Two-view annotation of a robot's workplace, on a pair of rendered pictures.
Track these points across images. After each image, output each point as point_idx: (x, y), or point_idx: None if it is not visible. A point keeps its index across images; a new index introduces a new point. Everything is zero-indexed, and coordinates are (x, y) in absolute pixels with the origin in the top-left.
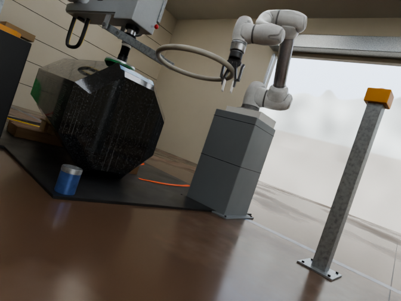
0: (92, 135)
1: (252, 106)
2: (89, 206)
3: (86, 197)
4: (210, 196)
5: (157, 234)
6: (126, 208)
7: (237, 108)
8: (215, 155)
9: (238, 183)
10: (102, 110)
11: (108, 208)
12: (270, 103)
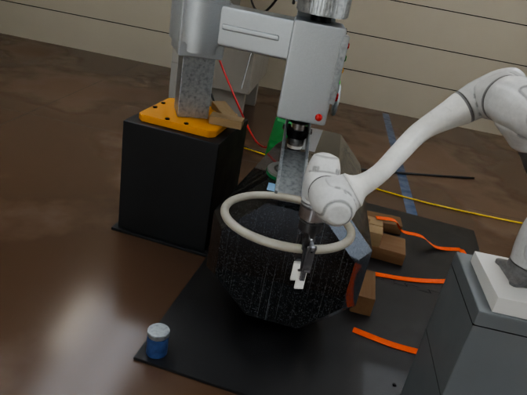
0: (236, 276)
1: (520, 268)
2: (156, 381)
3: (169, 365)
4: None
5: None
6: (206, 393)
7: (481, 266)
8: (432, 346)
9: None
10: (242, 246)
11: (179, 388)
12: None
